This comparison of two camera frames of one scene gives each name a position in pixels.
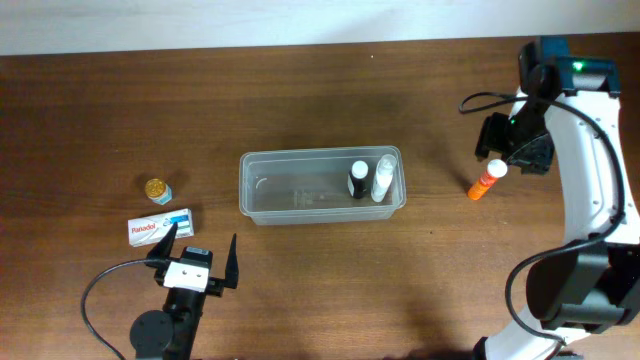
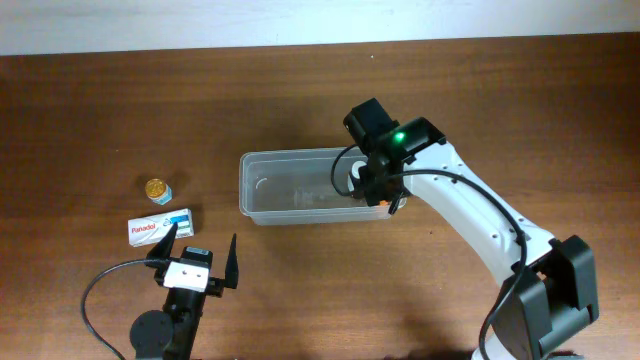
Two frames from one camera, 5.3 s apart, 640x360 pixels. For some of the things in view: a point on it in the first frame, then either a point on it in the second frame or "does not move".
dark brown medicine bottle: (357, 179) does not move
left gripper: (215, 286) does not move
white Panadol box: (148, 230) does not move
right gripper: (486, 135) to (375, 192)
